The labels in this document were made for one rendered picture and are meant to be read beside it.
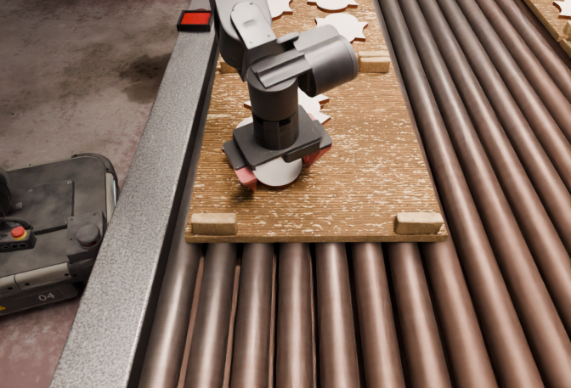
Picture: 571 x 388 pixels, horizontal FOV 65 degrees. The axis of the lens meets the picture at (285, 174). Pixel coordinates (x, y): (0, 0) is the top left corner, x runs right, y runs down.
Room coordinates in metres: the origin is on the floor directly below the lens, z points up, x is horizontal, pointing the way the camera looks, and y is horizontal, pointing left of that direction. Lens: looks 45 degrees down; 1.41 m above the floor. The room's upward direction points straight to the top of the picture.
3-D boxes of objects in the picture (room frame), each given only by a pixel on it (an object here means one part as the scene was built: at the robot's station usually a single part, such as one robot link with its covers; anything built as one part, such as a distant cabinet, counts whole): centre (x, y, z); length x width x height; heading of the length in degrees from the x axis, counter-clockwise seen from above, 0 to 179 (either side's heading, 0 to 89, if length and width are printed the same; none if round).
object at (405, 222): (0.37, -0.17, 0.95); 0.06 x 0.02 x 0.03; 90
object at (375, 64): (0.76, -0.17, 0.95); 0.06 x 0.02 x 0.03; 90
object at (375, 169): (0.57, -0.04, 0.93); 0.41 x 0.35 x 0.02; 0
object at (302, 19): (0.98, -0.04, 0.93); 0.41 x 0.35 x 0.02; 0
